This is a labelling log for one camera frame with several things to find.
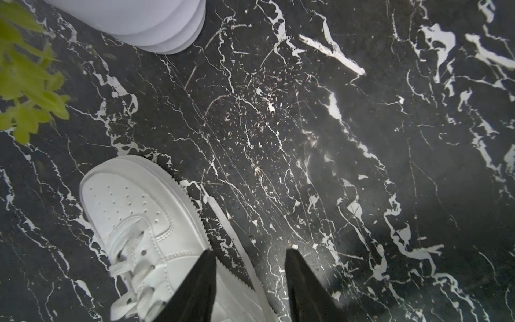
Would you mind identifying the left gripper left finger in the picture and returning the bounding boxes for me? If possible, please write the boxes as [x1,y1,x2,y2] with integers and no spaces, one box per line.
[154,250,217,322]

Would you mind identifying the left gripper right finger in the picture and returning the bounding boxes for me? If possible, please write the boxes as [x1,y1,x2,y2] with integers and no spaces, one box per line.
[285,249,346,322]

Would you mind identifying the white sneaker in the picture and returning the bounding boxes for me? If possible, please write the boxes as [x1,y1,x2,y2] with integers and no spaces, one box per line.
[79,155,265,321]

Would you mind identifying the white pot orange flowers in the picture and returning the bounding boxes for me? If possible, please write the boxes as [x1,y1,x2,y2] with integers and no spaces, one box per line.
[1,0,207,146]

